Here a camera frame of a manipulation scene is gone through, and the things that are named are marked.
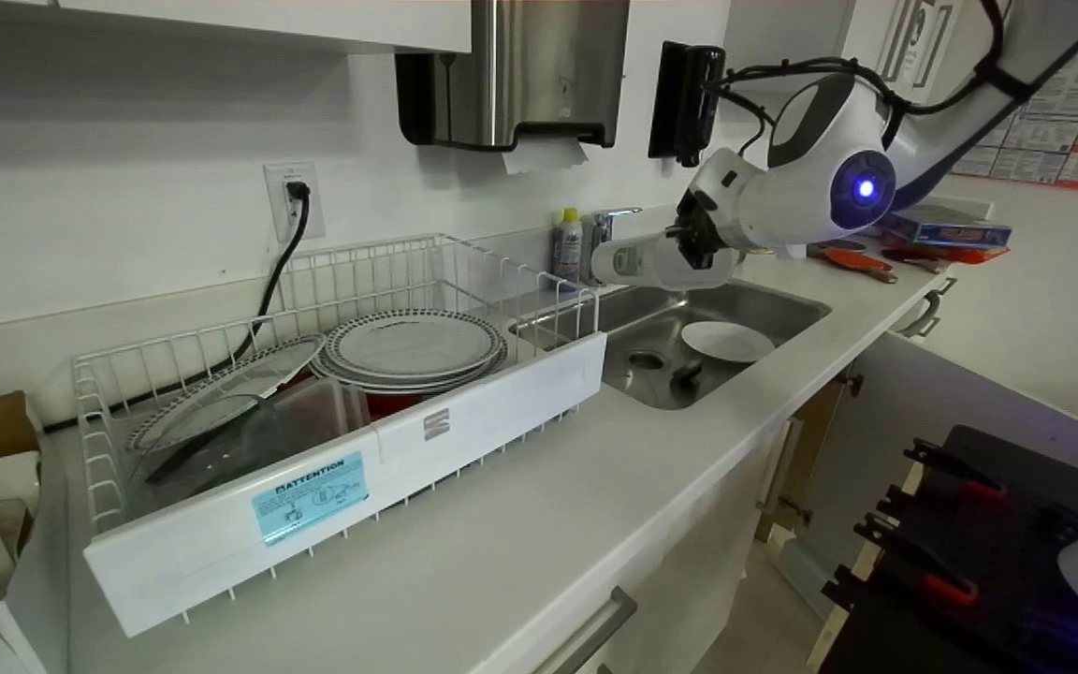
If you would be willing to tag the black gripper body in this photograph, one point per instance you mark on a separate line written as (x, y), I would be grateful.
(695, 231)

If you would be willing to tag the translucent plastic container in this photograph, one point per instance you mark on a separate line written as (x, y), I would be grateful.
(642, 262)

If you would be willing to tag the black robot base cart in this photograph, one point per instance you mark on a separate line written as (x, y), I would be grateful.
(962, 573)

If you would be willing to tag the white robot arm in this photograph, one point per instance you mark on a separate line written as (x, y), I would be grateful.
(873, 130)

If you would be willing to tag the white plate in sink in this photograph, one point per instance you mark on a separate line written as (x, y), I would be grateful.
(727, 340)

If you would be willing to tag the stainless steel sink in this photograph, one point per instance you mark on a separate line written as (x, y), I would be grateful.
(670, 348)

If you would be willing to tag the dish soap bottle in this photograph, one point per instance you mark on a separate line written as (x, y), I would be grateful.
(567, 244)

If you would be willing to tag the black sink stopper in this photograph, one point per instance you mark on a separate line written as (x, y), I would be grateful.
(685, 379)

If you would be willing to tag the steel paper towel dispenser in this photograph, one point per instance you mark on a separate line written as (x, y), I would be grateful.
(534, 68)

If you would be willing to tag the blue box on counter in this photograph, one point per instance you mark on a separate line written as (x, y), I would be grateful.
(940, 232)

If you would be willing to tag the glass pot lid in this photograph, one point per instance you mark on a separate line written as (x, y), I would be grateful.
(227, 399)

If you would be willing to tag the orange handled tool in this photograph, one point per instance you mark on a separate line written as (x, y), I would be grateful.
(854, 259)

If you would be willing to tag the white wire dish rack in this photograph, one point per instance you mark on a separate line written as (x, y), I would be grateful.
(121, 389)

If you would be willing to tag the white wall outlet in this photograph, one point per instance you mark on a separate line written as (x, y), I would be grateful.
(295, 201)

